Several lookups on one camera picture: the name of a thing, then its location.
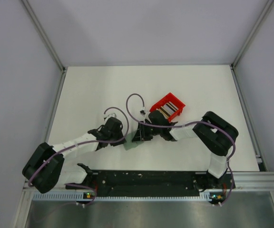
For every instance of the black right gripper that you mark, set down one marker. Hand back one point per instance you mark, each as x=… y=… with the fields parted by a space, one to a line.
x=141 y=134

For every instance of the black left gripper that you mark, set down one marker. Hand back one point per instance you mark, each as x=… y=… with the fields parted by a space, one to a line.
x=121 y=134

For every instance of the green leather card holder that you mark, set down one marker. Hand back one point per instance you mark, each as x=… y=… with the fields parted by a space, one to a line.
x=130 y=144

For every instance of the red plastic card tray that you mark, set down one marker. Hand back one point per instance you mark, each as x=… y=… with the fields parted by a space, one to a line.
x=174 y=100

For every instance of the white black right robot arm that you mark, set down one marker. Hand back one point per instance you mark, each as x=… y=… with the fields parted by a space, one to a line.
x=214 y=132

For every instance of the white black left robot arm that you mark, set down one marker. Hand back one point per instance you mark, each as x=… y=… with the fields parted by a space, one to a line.
x=44 y=169

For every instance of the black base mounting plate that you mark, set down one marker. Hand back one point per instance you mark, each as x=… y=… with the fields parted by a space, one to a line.
x=112 y=183

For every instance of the white slotted cable duct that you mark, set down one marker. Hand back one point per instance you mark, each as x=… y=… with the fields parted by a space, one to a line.
x=55 y=196

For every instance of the aluminium frame rail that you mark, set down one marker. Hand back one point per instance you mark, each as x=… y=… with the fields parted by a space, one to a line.
x=254 y=181

